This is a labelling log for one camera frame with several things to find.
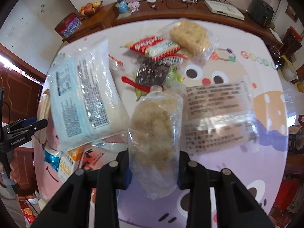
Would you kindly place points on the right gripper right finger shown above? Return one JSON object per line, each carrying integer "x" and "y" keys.
{"x": 235, "y": 205}

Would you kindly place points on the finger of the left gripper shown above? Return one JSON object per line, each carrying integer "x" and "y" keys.
{"x": 38, "y": 125}
{"x": 22, "y": 123}

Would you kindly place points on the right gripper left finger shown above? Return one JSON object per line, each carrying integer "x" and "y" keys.
{"x": 70, "y": 206}

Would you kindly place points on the large white noodle bag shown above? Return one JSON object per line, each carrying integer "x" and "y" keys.
{"x": 85, "y": 105}

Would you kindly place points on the clear bag with text label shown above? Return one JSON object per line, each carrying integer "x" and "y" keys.
{"x": 218, "y": 117}

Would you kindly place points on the clear-wrapped rice puff snack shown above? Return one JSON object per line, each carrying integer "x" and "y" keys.
{"x": 154, "y": 142}

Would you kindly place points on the blue foil candy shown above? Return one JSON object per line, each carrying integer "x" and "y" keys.
{"x": 52, "y": 157}

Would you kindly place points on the brown wooden door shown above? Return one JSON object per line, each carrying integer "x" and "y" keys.
{"x": 23, "y": 88}

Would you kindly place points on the orange white snack packet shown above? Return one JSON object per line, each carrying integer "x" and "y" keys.
{"x": 85, "y": 157}

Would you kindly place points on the red round gift tin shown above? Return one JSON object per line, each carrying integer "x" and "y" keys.
{"x": 68, "y": 25}

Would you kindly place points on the fruit bowl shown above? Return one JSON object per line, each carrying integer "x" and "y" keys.
{"x": 90, "y": 9}

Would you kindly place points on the dark chocolate snack packet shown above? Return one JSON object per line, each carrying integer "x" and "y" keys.
{"x": 150, "y": 73}

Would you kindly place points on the red white cookies packet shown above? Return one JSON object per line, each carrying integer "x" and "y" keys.
{"x": 157, "y": 48}

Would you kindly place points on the blue snow globe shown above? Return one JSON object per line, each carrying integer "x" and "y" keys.
{"x": 122, "y": 6}

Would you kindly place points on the pink plush figurine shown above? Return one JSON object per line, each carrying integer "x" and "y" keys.
{"x": 133, "y": 5}

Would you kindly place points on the square rice cracker packet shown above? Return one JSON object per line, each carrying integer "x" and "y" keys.
{"x": 197, "y": 41}

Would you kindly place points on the red lidded tall canister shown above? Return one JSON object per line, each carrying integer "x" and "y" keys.
{"x": 291, "y": 42}

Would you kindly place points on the wooden tv cabinet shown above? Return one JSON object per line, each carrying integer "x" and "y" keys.
{"x": 106, "y": 17}

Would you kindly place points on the dark green air fryer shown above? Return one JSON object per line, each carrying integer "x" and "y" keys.
{"x": 261, "y": 12}

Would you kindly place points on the white set-top box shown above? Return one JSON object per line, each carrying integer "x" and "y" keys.
{"x": 224, "y": 9}

